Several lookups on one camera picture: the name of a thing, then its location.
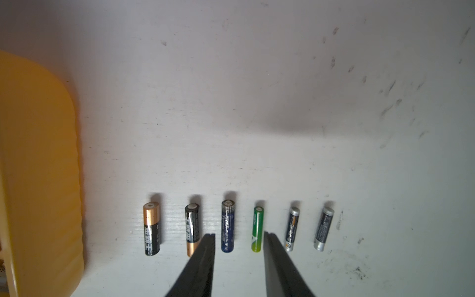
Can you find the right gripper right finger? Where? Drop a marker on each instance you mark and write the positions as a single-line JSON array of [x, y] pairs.
[[282, 278]]

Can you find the black copper battery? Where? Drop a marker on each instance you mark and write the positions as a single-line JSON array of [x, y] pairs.
[[152, 233]]

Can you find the black battery copper end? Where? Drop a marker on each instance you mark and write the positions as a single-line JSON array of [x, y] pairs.
[[192, 227]]

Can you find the black white slim battery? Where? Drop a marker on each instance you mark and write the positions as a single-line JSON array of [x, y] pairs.
[[291, 228]]

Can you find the dark blue battery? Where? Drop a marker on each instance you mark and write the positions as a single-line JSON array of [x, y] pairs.
[[227, 225]]

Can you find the black silver battery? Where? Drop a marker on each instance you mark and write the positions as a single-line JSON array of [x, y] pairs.
[[323, 228]]

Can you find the yellow plastic storage tray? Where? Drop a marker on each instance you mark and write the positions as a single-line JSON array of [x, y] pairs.
[[42, 251]]

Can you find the green battery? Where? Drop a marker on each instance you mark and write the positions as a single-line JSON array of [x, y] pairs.
[[257, 229]]

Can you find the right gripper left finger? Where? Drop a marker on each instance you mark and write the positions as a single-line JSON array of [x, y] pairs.
[[197, 276]]

